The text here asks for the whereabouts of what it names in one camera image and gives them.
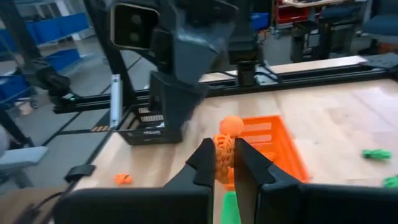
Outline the green plastic basket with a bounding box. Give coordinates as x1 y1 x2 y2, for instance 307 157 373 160
220 191 242 224

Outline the blue box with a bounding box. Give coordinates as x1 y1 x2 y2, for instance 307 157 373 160
250 12 270 32

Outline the orange plastic skeleton toy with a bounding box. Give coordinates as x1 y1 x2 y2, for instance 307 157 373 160
213 114 245 191
113 173 134 187

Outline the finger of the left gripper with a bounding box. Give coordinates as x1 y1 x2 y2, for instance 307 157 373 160
162 77 209 130
149 71 163 124

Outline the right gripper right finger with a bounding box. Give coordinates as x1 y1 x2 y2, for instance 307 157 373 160
234 138 398 224

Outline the orange plastic basket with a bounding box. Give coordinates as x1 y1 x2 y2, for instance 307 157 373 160
223 114 310 191

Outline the blue seat office chair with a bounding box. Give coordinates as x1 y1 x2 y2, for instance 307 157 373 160
362 0 398 55

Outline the red bin shelf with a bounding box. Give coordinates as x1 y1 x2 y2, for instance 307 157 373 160
273 0 312 26

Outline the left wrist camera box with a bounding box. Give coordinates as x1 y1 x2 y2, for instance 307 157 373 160
110 2 161 52

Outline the green plastic skeleton toy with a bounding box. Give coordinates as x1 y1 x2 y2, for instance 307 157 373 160
362 148 392 161
382 175 398 189

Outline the wooden desk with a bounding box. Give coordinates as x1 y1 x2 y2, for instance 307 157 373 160
281 0 352 9

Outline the light grey office chair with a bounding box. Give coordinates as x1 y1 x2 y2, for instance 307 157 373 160
0 124 49 190

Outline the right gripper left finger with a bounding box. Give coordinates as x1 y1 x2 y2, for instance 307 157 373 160
54 138 216 224

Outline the black plastic basket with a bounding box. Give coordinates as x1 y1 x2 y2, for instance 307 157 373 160
117 104 184 146

